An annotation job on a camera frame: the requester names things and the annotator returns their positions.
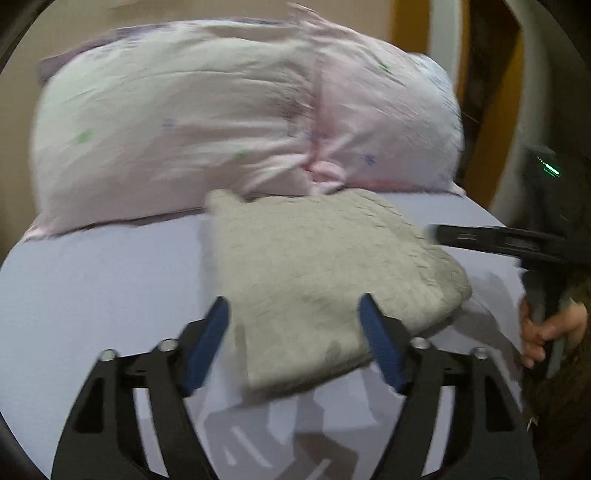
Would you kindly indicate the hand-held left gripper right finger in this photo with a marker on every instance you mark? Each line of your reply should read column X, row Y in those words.
column 381, row 344

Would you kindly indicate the grey towel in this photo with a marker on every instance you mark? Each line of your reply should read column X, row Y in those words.
column 323, row 281

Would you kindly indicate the person's right hand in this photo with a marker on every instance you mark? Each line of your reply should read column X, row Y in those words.
column 547, row 330

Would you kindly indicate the pink floral pillow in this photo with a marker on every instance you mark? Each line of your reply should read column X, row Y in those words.
column 231, row 124

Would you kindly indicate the lavender bed sheet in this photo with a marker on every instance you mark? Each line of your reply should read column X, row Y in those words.
column 101, row 286

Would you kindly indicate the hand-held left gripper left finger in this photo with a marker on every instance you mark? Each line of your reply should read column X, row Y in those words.
column 207, row 341

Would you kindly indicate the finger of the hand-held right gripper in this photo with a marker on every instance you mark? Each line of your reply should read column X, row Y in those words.
column 489, row 240

